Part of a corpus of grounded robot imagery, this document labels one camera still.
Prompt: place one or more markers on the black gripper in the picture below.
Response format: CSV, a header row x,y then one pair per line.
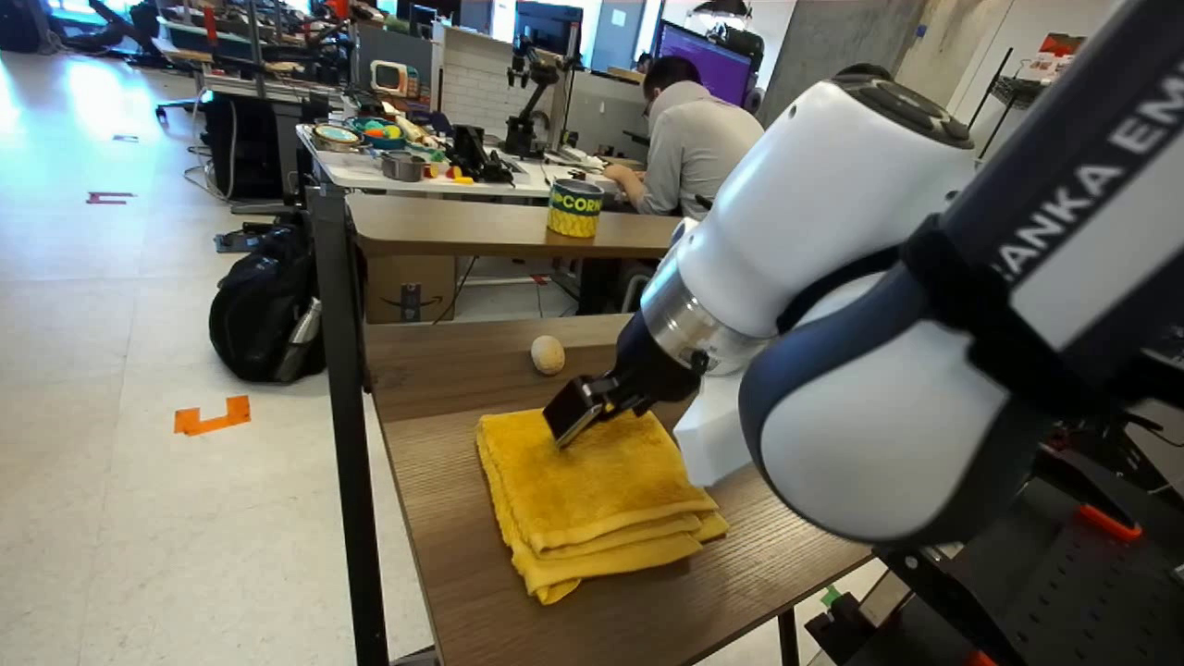
x,y
643,378

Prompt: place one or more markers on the beige potato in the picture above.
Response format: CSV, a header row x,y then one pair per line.
x,y
551,354

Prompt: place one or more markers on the yellow towel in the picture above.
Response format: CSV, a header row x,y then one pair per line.
x,y
615,502

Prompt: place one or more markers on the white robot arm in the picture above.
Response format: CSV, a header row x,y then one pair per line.
x,y
907,315

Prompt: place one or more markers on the green yellow can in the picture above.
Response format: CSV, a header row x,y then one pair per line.
x,y
576,209

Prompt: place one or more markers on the person in grey sweater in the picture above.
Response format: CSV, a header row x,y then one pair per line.
x,y
692,141

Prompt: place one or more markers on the black backpack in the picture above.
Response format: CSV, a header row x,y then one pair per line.
x,y
263,320

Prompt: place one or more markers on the orange floor marker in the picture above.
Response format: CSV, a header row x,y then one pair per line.
x,y
197,422

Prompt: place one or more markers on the computer monitor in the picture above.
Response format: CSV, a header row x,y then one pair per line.
x,y
723,71

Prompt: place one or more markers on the black orange clamp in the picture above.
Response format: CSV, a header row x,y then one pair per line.
x,y
1093,510

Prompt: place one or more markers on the black table leg post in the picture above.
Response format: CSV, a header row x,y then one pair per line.
x,y
343,329

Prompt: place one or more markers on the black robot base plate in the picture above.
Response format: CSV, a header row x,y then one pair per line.
x,y
1034,590

